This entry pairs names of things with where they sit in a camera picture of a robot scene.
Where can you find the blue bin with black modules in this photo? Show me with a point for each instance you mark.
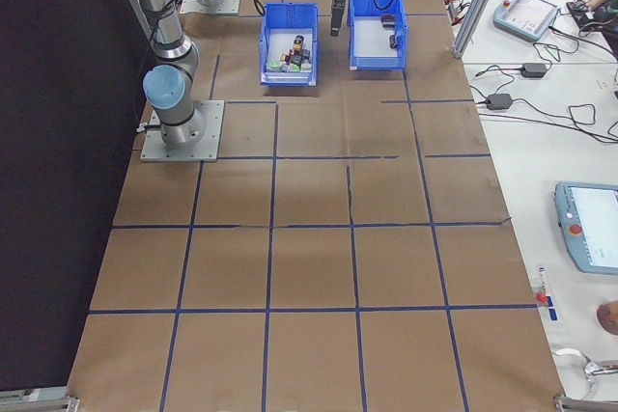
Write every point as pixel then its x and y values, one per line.
pixel 376 63

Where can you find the blue bin with coloured pushbuttons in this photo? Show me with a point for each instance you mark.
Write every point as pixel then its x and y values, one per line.
pixel 289 78

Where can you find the black pushbutton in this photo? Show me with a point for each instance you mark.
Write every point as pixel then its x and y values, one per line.
pixel 299 40

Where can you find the orange and black connector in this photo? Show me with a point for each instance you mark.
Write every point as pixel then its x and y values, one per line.
pixel 456 10

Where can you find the black power adapter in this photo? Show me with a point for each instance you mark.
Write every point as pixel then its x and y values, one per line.
pixel 536 70
pixel 498 101

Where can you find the light blue teach pendant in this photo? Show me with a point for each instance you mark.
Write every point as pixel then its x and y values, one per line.
pixel 594 228
pixel 526 16

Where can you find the black handheld controller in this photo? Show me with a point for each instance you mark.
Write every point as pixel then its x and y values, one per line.
pixel 578 11

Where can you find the blue tape piece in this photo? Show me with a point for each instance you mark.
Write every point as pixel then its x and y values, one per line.
pixel 555 314

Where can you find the brown rounded object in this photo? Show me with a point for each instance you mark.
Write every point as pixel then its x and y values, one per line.
pixel 609 318

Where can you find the silver metal clamp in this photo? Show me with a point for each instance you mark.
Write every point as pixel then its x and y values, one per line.
pixel 601 367

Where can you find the aluminium profile post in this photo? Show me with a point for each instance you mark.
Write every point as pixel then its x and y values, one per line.
pixel 478 2

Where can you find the black fabric frame cover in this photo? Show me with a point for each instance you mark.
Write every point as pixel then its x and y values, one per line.
pixel 48 142

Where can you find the aluminium profile rail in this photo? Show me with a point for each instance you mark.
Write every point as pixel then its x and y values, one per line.
pixel 43 400
pixel 584 404

